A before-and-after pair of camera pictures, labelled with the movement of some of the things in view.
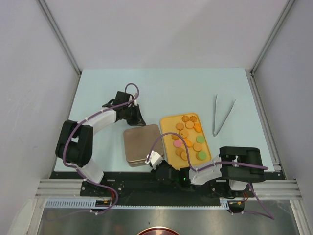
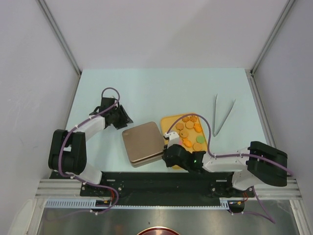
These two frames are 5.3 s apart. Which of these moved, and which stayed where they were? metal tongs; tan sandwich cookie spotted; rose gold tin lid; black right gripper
Moved: black right gripper
Stayed: metal tongs; rose gold tin lid; tan sandwich cookie spotted
